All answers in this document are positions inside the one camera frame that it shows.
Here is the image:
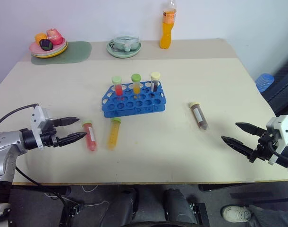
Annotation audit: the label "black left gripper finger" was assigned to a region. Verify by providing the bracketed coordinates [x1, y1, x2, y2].
[57, 131, 88, 148]
[53, 116, 80, 128]

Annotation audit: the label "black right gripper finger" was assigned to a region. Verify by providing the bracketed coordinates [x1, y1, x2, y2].
[235, 122, 268, 137]
[220, 135, 256, 159]

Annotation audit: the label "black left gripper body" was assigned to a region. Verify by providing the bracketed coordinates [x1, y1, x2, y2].
[39, 119, 62, 148]

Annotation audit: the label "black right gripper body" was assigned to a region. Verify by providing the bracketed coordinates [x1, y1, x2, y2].
[248, 131, 280, 164]

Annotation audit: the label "red liquid tube green cap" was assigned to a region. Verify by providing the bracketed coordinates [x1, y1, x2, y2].
[81, 120, 98, 153]
[111, 75, 125, 102]

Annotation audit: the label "orange liquid tube green cap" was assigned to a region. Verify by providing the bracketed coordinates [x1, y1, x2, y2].
[107, 117, 122, 151]
[131, 73, 143, 99]

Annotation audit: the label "brown liquid tube yellow cap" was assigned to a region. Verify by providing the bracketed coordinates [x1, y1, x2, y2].
[189, 102, 210, 131]

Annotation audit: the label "blue test tube rack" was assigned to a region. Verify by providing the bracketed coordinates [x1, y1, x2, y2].
[101, 80, 167, 119]

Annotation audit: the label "dark liquid tube yellow cap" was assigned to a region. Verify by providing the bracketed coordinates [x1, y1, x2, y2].
[150, 71, 161, 93]

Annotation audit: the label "blue stacked caps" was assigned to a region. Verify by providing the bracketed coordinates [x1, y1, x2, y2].
[255, 72, 275, 94]

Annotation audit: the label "yellow plate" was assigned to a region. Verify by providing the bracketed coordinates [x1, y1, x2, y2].
[31, 44, 69, 59]

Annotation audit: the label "grey trouser leg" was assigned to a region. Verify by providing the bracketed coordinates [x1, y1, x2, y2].
[247, 204, 288, 227]

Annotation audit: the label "white sneaker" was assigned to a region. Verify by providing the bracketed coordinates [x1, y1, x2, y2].
[221, 204, 253, 223]

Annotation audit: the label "green placemat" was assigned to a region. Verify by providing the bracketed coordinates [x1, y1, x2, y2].
[30, 41, 93, 66]

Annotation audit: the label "light green stacked plate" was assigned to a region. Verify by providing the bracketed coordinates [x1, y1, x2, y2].
[30, 42, 69, 57]

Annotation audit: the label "pink plate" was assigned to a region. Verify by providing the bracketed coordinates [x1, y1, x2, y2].
[28, 39, 68, 54]

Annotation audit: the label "black purple toy fruit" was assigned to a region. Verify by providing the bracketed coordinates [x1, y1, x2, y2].
[39, 38, 53, 51]

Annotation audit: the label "pink toy peach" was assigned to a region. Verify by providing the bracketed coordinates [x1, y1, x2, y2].
[46, 27, 65, 46]

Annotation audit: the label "dark rounded shape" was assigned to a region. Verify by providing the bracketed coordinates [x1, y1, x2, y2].
[103, 187, 139, 225]
[162, 188, 195, 225]

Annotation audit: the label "orange toy fruit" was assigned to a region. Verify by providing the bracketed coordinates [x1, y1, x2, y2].
[34, 33, 48, 45]

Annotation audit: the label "pale green plate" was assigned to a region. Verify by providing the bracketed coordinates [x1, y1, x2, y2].
[106, 39, 143, 58]

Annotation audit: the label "clear safety goggles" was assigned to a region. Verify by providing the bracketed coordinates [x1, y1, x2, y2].
[109, 35, 141, 52]

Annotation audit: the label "orange soda bottle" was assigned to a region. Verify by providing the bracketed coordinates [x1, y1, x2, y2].
[159, 0, 178, 50]

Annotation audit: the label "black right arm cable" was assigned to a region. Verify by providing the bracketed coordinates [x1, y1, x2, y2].
[268, 141, 288, 164]

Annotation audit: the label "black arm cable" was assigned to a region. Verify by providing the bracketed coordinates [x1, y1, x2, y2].
[268, 141, 288, 164]
[0, 103, 40, 131]

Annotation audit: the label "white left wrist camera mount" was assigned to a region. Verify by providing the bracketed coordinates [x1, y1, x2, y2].
[30, 105, 56, 151]

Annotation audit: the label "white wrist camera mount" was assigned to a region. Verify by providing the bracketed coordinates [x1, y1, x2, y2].
[30, 105, 56, 151]
[266, 114, 288, 166]

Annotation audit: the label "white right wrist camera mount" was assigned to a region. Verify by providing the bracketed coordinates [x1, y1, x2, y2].
[266, 114, 288, 166]

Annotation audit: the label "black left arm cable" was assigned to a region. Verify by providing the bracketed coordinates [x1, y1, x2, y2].
[0, 103, 40, 131]

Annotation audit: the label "black floor cable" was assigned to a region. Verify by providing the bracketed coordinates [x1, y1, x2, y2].
[15, 165, 73, 227]

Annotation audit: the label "white floor cable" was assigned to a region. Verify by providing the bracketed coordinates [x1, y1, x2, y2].
[44, 185, 111, 207]

